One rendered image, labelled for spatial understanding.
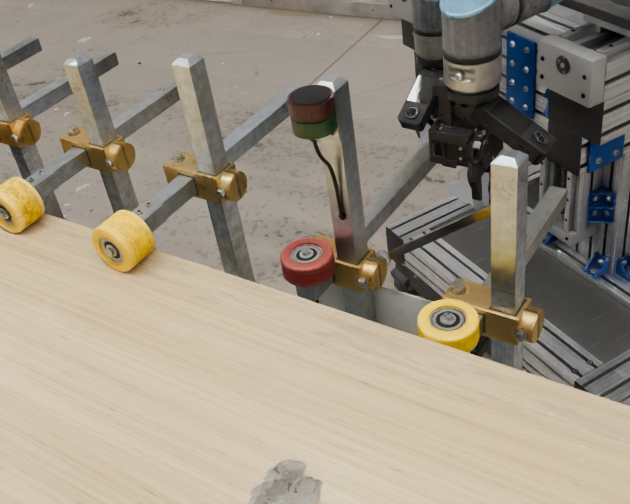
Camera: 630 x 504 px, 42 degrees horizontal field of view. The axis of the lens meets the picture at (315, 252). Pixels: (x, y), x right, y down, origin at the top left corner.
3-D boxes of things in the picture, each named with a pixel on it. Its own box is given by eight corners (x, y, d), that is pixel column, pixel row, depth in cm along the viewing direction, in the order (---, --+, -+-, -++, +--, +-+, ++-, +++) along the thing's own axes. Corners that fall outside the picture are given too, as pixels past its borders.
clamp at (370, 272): (317, 256, 136) (312, 232, 133) (389, 278, 129) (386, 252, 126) (298, 276, 133) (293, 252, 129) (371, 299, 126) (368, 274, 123)
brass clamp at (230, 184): (190, 173, 143) (183, 148, 140) (252, 189, 136) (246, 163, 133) (166, 192, 139) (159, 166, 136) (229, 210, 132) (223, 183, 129)
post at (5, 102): (67, 251, 181) (-15, 45, 152) (78, 255, 179) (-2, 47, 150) (56, 260, 179) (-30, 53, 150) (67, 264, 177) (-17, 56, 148)
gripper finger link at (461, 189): (453, 207, 125) (451, 155, 119) (490, 216, 122) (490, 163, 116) (444, 219, 123) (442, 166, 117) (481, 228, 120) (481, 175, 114)
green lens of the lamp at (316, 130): (308, 113, 112) (306, 98, 111) (346, 120, 109) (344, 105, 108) (283, 134, 109) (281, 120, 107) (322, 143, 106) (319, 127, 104)
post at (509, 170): (500, 405, 131) (501, 143, 102) (521, 412, 130) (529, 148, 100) (491, 420, 129) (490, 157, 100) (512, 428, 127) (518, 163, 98)
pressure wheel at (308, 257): (308, 286, 134) (298, 229, 127) (350, 299, 130) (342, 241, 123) (280, 316, 129) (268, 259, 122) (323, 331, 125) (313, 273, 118)
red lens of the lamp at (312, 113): (305, 96, 111) (303, 81, 109) (344, 103, 108) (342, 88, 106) (280, 118, 107) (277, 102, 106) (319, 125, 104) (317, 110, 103)
